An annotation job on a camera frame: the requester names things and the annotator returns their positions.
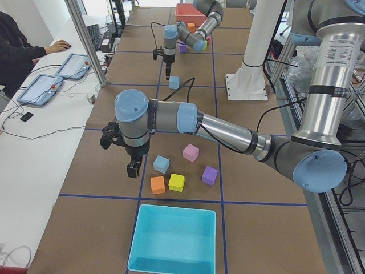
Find light blue plastic bin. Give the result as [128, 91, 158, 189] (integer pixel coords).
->
[128, 204, 216, 273]

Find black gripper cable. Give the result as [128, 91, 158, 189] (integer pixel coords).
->
[150, 22, 167, 52]

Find aluminium frame post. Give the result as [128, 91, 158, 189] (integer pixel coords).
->
[65, 0, 107, 87]

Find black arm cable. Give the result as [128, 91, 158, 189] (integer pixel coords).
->
[162, 76, 197, 102]

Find pink plastic bin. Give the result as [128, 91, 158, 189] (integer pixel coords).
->
[175, 3, 207, 26]

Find light pink foam block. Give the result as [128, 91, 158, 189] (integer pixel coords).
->
[182, 143, 200, 163]

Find near teach pendant tablet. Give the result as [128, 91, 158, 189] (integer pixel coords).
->
[17, 74, 63, 107]

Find far teach pendant tablet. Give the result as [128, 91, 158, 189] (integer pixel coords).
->
[55, 54, 91, 80]

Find black smartphone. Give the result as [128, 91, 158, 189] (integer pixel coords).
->
[20, 112, 34, 122]

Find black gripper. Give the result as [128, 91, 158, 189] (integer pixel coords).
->
[100, 122, 150, 178]
[153, 47, 176, 80]

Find orange foam block near blue bin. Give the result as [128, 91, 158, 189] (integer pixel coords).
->
[150, 176, 166, 195]

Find white pedestal column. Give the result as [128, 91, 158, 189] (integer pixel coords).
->
[225, 0, 287, 101]

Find yellow foam block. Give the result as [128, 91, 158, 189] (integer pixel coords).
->
[168, 174, 185, 192]

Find green foam block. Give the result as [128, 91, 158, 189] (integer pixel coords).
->
[201, 40, 208, 51]

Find violet foam block near pink bin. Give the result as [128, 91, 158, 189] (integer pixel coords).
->
[178, 43, 188, 53]

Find black keyboard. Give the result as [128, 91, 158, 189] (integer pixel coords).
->
[86, 24, 102, 51]

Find small metal cylinder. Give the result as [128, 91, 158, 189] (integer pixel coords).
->
[86, 94, 96, 104]

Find light blue foam block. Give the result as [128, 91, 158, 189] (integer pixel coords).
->
[153, 155, 170, 174]

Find pale blue foam block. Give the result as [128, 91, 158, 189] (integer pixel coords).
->
[169, 76, 180, 90]

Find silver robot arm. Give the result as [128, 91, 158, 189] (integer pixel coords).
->
[153, 1, 224, 80]
[88, 1, 364, 193]

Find purple foam block near blue bin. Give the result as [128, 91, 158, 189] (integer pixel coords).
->
[201, 166, 218, 186]

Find teach pendant tablet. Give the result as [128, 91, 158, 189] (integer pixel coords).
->
[55, 54, 91, 80]
[17, 74, 63, 107]

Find orange foam block near pink bin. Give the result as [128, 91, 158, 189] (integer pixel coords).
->
[186, 22, 196, 33]

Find seated person in black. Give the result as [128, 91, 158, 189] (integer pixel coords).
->
[1, 12, 71, 98]

